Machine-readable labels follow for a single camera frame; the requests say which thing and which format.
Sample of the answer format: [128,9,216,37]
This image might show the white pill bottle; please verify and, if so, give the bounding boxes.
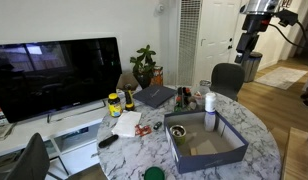
[204,93,216,132]

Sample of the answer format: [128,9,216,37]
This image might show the red sauce packets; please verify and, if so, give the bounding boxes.
[135,125,152,137]

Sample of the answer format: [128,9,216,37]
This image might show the white paper napkin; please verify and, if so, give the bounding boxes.
[112,111,141,137]

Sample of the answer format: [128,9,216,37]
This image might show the dark blue open box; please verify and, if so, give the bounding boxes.
[164,111,249,174]

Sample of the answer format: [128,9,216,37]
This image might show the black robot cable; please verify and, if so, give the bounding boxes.
[267,9,308,49]

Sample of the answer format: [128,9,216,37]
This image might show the patterned area rug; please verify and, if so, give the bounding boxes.
[256,67,306,90]

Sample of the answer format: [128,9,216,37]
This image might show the white door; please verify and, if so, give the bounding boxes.
[193,0,241,84]

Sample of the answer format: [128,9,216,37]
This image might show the dark grey chair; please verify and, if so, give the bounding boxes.
[211,63,245,101]

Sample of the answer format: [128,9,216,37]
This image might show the green potted plant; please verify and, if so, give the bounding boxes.
[130,45,156,89]

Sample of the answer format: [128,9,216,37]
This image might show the clear plastic cup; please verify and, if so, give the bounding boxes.
[198,80,211,98]

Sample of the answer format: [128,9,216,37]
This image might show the black flat television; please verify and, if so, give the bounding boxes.
[0,37,122,123]

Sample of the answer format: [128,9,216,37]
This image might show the yellow vitamin bottle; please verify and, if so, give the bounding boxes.
[108,93,122,117]

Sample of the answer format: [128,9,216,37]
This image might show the grey trash can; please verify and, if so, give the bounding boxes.
[242,52,262,82]

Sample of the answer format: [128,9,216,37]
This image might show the green jar lid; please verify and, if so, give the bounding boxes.
[144,167,165,180]

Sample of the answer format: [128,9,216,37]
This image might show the white tv stand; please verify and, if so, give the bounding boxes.
[0,99,109,179]

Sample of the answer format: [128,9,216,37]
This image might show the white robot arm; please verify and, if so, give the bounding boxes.
[235,0,279,64]

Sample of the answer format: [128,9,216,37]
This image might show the black remote control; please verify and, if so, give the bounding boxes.
[98,134,119,148]

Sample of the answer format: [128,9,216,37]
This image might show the black key fob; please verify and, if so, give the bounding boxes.
[153,122,162,130]

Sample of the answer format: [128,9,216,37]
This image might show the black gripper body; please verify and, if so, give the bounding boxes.
[235,14,271,64]

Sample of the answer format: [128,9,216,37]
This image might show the clear acrylic organizer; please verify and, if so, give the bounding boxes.
[177,87,198,112]

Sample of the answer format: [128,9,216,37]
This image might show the green tin can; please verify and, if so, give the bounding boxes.
[170,125,186,146]

